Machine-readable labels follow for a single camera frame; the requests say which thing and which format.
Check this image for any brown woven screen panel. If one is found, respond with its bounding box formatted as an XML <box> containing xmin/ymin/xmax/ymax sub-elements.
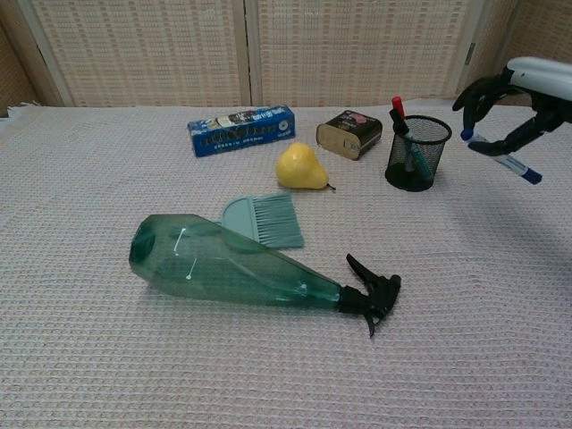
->
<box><xmin>459</xmin><ymin>0</ymin><xmax>572</xmax><ymax>107</ymax></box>
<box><xmin>0</xmin><ymin>0</ymin><xmax>63</xmax><ymax>113</ymax></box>

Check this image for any black and gold tin can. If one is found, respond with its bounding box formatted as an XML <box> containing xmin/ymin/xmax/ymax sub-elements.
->
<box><xmin>315</xmin><ymin>109</ymin><xmax>383</xmax><ymax>161</ymax></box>

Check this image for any white waffle tablecloth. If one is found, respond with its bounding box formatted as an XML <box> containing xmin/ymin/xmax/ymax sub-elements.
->
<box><xmin>0</xmin><ymin>97</ymin><xmax>572</xmax><ymax>429</ymax></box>

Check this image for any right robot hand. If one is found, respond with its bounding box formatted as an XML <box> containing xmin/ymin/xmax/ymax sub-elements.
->
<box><xmin>451</xmin><ymin>56</ymin><xmax>572</xmax><ymax>158</ymax></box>

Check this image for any light woven screen panel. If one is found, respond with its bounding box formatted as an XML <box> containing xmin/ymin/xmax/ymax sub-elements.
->
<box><xmin>17</xmin><ymin>0</ymin><xmax>251</xmax><ymax>108</ymax></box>
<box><xmin>244</xmin><ymin>0</ymin><xmax>482</xmax><ymax>108</ymax></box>

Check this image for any red capped marker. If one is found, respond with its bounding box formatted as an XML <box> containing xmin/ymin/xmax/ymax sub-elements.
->
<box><xmin>391</xmin><ymin>96</ymin><xmax>415</xmax><ymax>173</ymax></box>

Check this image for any black mesh pen holder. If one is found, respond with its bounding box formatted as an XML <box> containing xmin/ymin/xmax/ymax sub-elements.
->
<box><xmin>384</xmin><ymin>114</ymin><xmax>453</xmax><ymax>193</ymax></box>

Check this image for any teal hand brush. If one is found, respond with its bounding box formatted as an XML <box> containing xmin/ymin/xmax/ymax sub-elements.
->
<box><xmin>214</xmin><ymin>192</ymin><xmax>306</xmax><ymax>249</ymax></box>

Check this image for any blue cardboard box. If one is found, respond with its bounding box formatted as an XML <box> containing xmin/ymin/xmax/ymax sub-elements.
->
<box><xmin>186</xmin><ymin>105</ymin><xmax>298</xmax><ymax>158</ymax></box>

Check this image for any yellow pear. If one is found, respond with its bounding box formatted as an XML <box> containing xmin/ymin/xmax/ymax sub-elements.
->
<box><xmin>274</xmin><ymin>141</ymin><xmax>337</xmax><ymax>193</ymax></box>

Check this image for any blue capped marker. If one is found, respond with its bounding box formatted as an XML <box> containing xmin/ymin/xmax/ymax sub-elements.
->
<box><xmin>459</xmin><ymin>128</ymin><xmax>543</xmax><ymax>185</ymax></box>

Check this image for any green spray bottle black trigger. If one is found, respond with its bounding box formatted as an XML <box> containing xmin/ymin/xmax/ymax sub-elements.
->
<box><xmin>128</xmin><ymin>213</ymin><xmax>402</xmax><ymax>339</ymax></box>

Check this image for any green marker black cap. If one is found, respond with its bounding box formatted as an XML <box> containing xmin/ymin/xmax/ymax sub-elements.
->
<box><xmin>388</xmin><ymin>109</ymin><xmax>434</xmax><ymax>179</ymax></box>

